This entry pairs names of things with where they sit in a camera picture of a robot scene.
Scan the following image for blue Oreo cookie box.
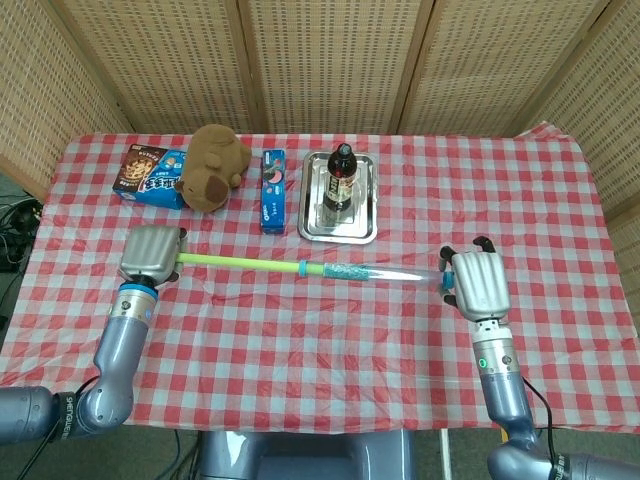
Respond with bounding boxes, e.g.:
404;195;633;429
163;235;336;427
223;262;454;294
258;148;288;237

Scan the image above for large blue yellow toy syringe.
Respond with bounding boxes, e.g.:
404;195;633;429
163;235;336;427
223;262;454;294
174;251;457;292

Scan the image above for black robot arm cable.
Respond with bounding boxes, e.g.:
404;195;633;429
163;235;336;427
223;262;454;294
521;376;557;457

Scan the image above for grey-blue robot torso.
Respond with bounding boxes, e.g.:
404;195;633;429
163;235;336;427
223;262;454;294
198;428;417;480

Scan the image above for dark tea bottle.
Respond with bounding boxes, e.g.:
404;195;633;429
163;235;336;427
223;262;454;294
321;142;358;214

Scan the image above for bamboo folding screen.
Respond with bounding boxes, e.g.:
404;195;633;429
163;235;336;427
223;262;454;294
0;0;640;281

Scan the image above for rectangular stainless steel tray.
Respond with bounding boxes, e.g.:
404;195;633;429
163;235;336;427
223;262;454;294
297;150;379;246

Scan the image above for brown plush toy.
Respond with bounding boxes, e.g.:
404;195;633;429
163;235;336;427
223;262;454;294
174;123;253;216

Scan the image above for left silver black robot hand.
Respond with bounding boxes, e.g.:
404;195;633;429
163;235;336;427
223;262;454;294
116;225;189;290

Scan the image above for white table leg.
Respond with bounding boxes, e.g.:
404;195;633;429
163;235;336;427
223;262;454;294
439;428;452;480

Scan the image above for black cables and equipment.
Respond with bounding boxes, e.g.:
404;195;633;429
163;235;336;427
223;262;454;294
0;191;44;274

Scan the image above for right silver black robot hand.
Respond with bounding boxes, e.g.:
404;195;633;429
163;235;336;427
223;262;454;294
436;235;513;322

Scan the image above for blue brown cookie box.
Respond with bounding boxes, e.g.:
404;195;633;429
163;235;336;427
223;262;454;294
110;142;189;210

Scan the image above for red white checkered tablecloth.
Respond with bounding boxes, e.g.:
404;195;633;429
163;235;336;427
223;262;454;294
0;121;640;434

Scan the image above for blue floor cable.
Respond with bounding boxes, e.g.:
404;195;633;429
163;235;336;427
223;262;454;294
172;428;202;480

